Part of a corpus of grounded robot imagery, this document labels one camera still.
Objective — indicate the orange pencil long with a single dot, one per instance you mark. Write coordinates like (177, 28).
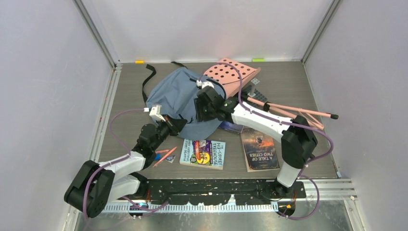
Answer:
(165, 156)

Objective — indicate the dark grey lego plate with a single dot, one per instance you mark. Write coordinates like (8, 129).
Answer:
(251, 91)

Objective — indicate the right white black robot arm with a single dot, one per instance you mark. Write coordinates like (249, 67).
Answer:
(295, 135)

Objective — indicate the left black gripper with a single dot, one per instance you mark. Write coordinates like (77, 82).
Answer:
(174, 125)

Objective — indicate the aluminium front rail frame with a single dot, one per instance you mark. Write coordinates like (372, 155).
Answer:
(191, 106)

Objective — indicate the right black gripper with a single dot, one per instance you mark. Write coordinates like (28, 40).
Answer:
(200, 116)

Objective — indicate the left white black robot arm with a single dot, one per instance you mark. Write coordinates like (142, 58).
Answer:
(97, 184)

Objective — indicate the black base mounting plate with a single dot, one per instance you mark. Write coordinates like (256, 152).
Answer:
(216, 191)

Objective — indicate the dark blue bokeh book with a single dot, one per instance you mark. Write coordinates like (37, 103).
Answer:
(225, 125)

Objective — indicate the Storey Treehouse colourful book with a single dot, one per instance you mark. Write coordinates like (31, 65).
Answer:
(203, 153)

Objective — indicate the Tale of Two Cities book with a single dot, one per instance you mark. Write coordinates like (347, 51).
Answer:
(259, 151)

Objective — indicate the pink perforated music stand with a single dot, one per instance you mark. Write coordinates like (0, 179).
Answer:
(232, 75)

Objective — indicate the blue fabric backpack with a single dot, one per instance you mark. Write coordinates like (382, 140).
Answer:
(176, 94)

